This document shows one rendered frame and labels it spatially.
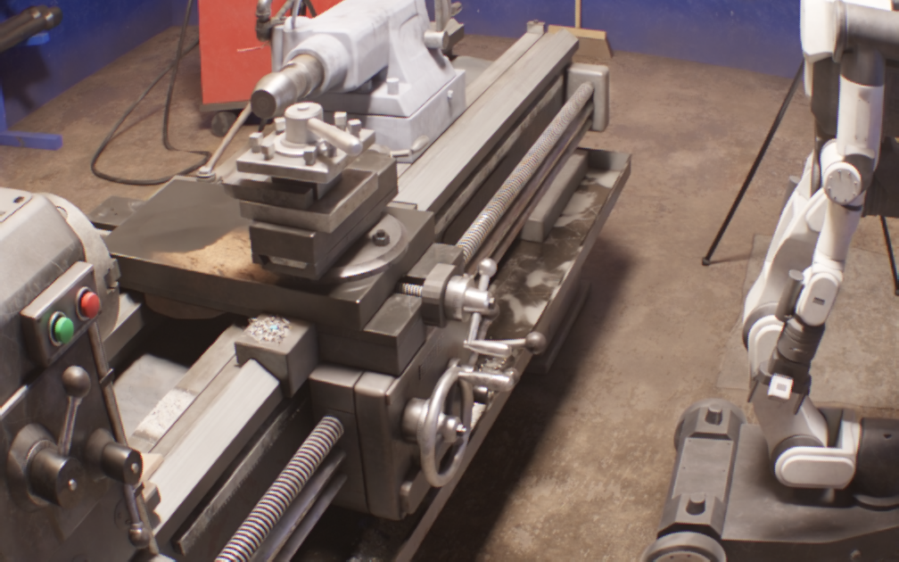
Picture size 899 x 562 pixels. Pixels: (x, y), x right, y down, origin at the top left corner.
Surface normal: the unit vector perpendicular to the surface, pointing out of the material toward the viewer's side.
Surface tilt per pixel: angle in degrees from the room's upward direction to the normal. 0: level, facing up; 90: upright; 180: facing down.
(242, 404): 36
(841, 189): 90
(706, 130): 0
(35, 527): 90
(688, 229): 0
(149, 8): 90
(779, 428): 90
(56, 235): 45
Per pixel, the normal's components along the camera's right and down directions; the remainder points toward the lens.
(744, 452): -0.01, -0.89
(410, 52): 0.88, -0.17
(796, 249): -0.26, 0.78
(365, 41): 0.94, 0.07
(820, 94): -0.86, 0.36
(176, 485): 0.54, -0.64
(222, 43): 0.02, 0.46
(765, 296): -0.25, 0.45
